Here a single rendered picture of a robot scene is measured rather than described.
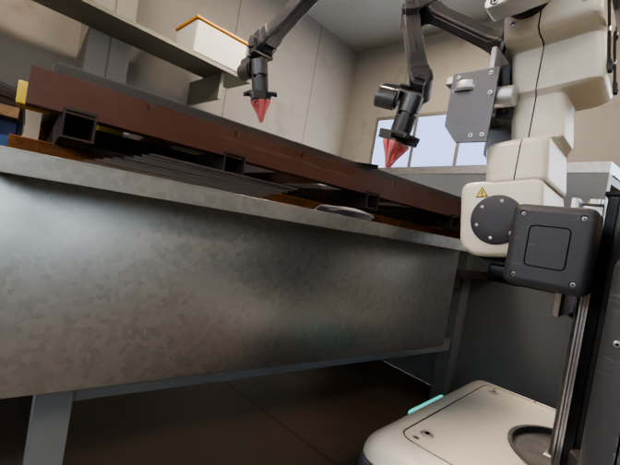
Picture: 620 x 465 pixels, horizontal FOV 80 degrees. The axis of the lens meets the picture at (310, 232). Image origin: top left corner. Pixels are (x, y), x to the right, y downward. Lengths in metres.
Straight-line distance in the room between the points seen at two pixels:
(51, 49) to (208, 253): 3.06
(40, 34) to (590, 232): 3.59
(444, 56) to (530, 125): 4.23
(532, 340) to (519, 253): 1.00
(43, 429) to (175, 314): 0.32
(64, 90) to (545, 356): 1.67
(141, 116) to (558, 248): 0.77
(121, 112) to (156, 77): 3.16
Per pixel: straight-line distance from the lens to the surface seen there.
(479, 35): 1.36
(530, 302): 1.72
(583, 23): 0.96
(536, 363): 1.73
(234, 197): 0.62
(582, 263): 0.73
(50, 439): 0.95
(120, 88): 0.84
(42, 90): 0.77
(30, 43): 3.69
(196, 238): 0.77
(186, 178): 0.66
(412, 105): 1.08
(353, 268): 1.03
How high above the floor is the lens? 0.65
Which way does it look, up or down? 1 degrees down
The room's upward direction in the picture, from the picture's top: 10 degrees clockwise
